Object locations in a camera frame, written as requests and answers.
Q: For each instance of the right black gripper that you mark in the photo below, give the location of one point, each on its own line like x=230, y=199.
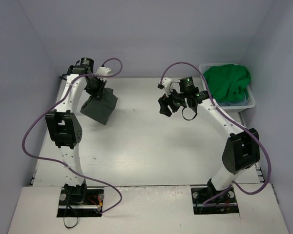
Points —
x=168, y=104

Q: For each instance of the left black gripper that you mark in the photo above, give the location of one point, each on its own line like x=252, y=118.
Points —
x=97, y=89

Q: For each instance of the grey t shirt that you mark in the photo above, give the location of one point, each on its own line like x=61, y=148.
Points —
x=100, y=110

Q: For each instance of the green t shirt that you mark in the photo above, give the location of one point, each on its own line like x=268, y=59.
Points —
x=228, y=83

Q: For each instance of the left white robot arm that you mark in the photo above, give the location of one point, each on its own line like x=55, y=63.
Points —
x=64, y=128

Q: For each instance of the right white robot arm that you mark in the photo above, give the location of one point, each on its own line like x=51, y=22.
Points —
x=241, y=150

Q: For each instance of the light blue t shirt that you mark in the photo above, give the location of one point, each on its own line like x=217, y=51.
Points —
x=232, y=103

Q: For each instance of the white laundry basket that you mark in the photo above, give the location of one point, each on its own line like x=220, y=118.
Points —
x=250, y=100

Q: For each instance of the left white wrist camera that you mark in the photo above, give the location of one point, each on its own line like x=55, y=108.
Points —
x=103, y=71

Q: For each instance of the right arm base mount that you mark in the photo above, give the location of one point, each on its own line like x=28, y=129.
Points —
x=222, y=205

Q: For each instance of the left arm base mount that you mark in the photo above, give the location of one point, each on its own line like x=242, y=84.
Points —
x=90, y=206

